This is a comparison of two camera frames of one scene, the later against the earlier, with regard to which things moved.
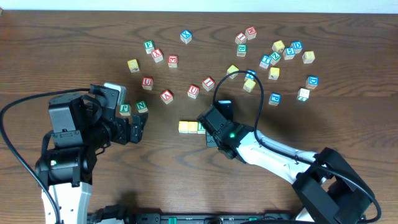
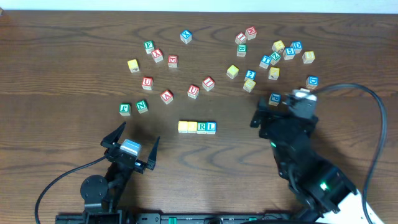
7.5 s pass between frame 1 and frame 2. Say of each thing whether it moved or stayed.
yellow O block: stayed
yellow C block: stayed
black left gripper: moved
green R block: stayed
